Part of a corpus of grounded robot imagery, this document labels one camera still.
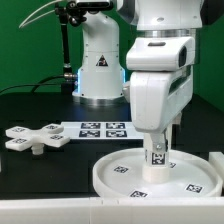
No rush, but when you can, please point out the white marker tag sheet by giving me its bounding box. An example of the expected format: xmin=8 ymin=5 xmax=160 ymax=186
xmin=61 ymin=121 xmax=143 ymax=140

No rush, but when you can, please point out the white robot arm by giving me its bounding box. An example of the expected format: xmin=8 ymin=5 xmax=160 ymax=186
xmin=75 ymin=0 xmax=224 ymax=153

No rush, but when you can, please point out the white obstacle fence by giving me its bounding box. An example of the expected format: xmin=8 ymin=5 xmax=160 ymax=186
xmin=0 ymin=152 xmax=224 ymax=224

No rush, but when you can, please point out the white cross-shaped table base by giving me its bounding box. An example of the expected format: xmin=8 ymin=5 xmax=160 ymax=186
xmin=5 ymin=124 xmax=70 ymax=155

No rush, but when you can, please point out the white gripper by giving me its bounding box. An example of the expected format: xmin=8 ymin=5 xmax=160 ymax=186
xmin=130 ymin=66 xmax=193 ymax=154

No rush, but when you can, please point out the white round table top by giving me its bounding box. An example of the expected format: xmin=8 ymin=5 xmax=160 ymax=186
xmin=93 ymin=148 xmax=223 ymax=199

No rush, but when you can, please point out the white cable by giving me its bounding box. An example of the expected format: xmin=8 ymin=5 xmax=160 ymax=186
xmin=18 ymin=0 xmax=64 ymax=29

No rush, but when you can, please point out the black cable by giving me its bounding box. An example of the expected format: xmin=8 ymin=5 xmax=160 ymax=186
xmin=0 ymin=75 xmax=68 ymax=95

